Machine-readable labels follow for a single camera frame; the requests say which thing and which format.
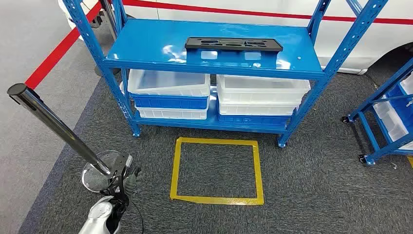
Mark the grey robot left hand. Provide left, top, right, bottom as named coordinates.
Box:
left=123, top=167, right=144, bottom=198

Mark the black plastic car part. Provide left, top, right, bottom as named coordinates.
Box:
left=185, top=37, right=283, bottom=52

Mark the blue metal shelf rack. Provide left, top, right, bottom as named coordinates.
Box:
left=63, top=0, right=390, bottom=149

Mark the blue wheeled shelf cart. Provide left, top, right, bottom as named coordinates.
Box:
left=342, top=58, right=413, bottom=166

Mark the chrome stanchion base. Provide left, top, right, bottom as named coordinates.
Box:
left=81, top=150, right=130, bottom=194

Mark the yellow floor tape square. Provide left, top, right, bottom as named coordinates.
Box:
left=170, top=136, right=264, bottom=206

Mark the red barrier belt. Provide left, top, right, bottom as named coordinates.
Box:
left=122, top=0, right=413, bottom=26
left=25, top=1, right=102, bottom=89

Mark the white car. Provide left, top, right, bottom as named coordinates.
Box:
left=58, top=0, right=413, bottom=76

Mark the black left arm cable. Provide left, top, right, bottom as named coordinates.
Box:
left=131, top=201, right=145, bottom=234

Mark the chrome stanchion post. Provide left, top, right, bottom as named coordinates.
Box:
left=7, top=83, right=112, bottom=176

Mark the black stanchion post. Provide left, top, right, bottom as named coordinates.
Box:
left=94, top=0, right=122, bottom=78

